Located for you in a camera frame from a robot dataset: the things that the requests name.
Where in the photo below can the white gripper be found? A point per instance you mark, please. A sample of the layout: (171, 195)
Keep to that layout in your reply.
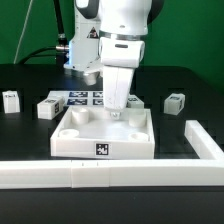
(119, 58)

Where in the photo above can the white square tabletop part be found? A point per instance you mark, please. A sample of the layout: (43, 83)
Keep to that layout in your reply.
(90, 132)

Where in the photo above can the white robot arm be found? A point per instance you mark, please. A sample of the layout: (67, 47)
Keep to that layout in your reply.
(114, 19)

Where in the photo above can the AprilTag marker sheet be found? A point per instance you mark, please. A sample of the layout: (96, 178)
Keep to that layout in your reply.
(85, 98)

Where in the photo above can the white L-shaped obstacle fence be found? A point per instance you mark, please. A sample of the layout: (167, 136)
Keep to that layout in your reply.
(206, 170)

